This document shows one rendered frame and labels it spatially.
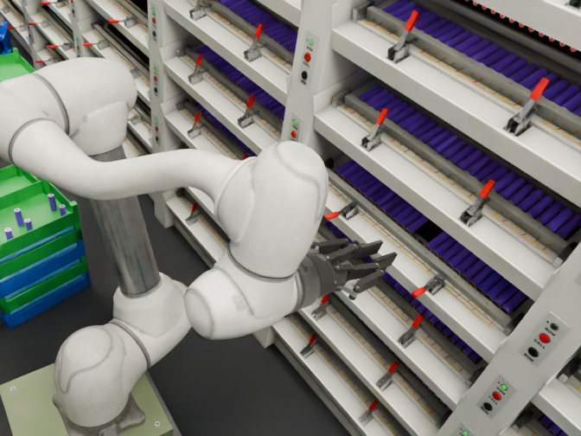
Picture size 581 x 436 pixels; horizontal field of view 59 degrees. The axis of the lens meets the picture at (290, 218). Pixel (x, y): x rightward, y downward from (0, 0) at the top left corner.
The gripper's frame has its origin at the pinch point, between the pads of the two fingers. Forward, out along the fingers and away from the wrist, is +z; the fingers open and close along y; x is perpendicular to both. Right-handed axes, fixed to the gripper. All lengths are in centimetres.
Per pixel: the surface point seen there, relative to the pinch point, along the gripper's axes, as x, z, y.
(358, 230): 8.2, 16.4, 14.4
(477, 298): 3.5, 19.6, -15.4
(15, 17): 64, 35, 289
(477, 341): 9.0, 15.9, -21.0
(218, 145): 25, 26, 80
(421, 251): 3.5, 19.6, -0.1
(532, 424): 22, 26, -38
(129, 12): 5, 20, 139
